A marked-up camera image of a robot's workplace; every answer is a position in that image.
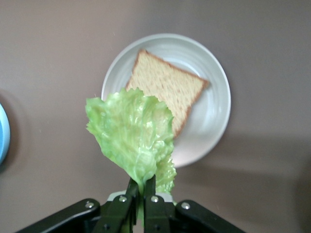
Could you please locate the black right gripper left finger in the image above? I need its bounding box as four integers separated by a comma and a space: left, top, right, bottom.
17, 178, 139, 233

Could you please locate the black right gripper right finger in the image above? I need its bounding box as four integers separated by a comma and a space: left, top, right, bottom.
143, 175, 243, 233

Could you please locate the green lettuce leaf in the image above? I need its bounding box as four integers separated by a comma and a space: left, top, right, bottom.
85, 87, 177, 226

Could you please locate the brown tablecloth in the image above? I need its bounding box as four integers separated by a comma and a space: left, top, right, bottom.
0, 0, 311, 233

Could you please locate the brown bread slice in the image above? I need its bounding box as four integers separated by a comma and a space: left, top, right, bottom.
125, 49, 210, 139

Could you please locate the beige plate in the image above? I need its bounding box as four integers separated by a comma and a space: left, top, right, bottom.
101, 33, 232, 168

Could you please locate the blue plate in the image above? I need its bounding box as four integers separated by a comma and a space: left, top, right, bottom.
0, 103, 11, 166

